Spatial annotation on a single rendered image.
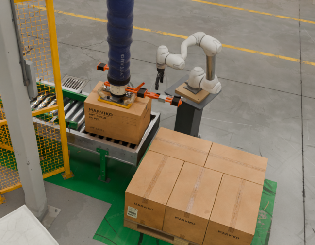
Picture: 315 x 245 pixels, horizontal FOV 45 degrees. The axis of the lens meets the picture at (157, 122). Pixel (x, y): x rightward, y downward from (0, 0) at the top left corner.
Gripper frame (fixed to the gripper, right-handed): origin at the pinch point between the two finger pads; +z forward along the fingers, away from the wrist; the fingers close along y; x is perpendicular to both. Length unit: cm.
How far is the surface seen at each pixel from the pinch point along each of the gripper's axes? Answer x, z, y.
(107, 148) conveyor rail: -38, 68, 35
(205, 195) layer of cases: 70, 68, 56
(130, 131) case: -19, 51, 20
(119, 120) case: -32, 40, 21
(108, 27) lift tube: -48, -53, 10
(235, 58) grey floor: 44, 123, -307
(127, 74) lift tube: -31.6, -5.5, 3.8
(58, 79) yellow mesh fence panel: -82, -9, 44
